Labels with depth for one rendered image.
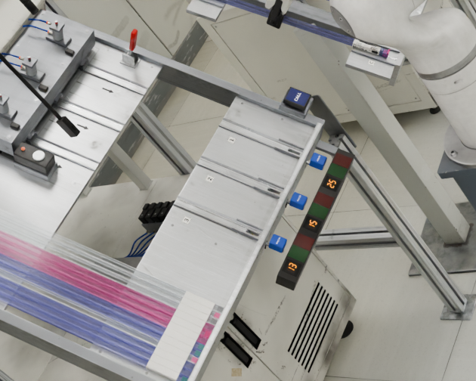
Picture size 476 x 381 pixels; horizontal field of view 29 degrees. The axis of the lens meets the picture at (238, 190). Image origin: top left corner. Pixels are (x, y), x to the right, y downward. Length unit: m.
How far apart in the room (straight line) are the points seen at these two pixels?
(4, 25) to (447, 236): 1.30
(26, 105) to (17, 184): 0.17
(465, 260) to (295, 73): 0.95
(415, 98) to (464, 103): 1.39
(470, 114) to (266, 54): 1.56
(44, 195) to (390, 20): 0.79
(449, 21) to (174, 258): 0.69
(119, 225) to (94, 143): 0.53
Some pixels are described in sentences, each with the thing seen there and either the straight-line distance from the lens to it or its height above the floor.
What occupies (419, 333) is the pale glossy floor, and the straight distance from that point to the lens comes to 2.47.
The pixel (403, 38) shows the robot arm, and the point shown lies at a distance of 1.50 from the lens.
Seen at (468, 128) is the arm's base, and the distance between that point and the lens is 1.65.
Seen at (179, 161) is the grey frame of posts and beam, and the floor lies 0.66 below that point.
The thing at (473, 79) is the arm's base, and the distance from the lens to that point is 1.59.
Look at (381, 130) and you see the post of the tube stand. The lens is 2.32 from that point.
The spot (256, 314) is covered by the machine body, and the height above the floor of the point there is 0.37.
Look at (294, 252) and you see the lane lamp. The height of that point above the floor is 0.67.
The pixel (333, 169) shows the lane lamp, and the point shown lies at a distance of 1.94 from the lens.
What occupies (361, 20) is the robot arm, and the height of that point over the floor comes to 1.07.
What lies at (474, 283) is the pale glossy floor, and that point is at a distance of 2.50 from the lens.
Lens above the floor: 1.74
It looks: 31 degrees down
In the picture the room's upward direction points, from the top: 41 degrees counter-clockwise
